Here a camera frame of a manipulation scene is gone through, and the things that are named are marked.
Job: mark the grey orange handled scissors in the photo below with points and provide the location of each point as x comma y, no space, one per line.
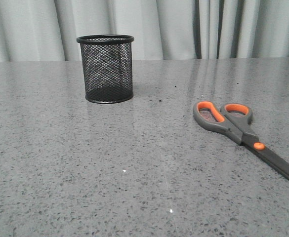
233,121

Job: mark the black mesh pen cup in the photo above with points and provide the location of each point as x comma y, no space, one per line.
107,67

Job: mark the grey pleated curtain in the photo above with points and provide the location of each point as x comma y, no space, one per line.
46,30

